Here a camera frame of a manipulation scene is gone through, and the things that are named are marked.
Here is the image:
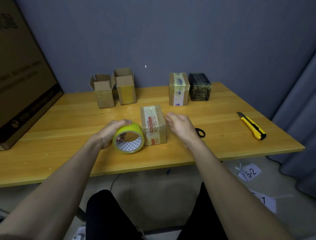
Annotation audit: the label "grey pleated curtain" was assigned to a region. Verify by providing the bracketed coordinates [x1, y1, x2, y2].
[268, 52, 316, 198]

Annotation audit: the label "brown box with white label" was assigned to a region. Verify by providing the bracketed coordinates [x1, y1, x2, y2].
[169, 72, 191, 106]

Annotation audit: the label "black cardboard box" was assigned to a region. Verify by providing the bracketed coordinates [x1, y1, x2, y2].
[188, 73, 213, 102]

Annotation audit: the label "small carton yellow tape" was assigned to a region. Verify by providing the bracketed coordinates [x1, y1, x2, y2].
[114, 67, 138, 105]

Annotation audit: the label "black table leg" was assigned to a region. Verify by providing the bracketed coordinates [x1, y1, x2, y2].
[74, 207, 87, 223]

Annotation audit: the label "person's black trousers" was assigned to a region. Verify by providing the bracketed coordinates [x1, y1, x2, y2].
[85, 182, 229, 240]

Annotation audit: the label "person's left hand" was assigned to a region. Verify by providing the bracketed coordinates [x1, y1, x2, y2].
[92, 119, 133, 151]

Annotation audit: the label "white power strip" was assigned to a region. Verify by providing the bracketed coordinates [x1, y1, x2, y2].
[73, 226, 86, 240]

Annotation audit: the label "yellow utility knife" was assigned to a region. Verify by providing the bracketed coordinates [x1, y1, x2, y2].
[236, 111, 267, 141]

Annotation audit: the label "person's right hand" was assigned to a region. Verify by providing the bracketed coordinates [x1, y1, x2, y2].
[165, 112, 201, 147]

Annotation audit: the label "wide white paper floor label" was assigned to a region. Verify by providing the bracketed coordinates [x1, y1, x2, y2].
[249, 190, 277, 213]

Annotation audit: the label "person's right forearm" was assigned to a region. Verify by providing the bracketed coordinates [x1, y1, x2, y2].
[189, 139, 294, 240]

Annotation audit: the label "thin floor cable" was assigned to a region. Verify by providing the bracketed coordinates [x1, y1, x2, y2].
[110, 174, 121, 192]

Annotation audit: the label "black floor cable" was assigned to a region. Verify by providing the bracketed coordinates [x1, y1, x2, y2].
[266, 156, 283, 165]

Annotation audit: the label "large flat brown carton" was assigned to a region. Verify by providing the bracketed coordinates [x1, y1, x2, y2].
[0, 0, 64, 151]

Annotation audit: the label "yellow tape roll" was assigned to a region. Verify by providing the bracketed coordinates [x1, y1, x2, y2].
[112, 121, 145, 154]

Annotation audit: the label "person's left forearm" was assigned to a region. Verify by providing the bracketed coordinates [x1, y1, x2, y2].
[0, 137, 102, 240]

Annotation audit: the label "small carton red label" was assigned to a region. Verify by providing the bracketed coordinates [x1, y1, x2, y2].
[140, 105, 168, 146]

